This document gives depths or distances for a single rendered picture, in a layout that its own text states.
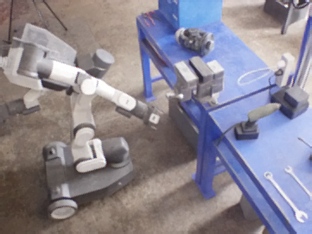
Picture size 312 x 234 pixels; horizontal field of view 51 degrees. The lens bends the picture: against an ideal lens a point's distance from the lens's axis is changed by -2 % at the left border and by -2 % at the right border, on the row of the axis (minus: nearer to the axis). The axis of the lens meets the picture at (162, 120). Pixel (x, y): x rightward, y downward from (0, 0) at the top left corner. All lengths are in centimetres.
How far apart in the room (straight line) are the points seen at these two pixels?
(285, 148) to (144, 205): 117
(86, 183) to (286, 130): 141
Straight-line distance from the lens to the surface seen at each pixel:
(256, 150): 173
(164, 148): 275
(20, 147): 307
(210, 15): 246
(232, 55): 223
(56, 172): 255
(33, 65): 157
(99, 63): 181
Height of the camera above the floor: 225
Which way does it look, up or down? 50 degrees down
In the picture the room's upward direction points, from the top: 4 degrees counter-clockwise
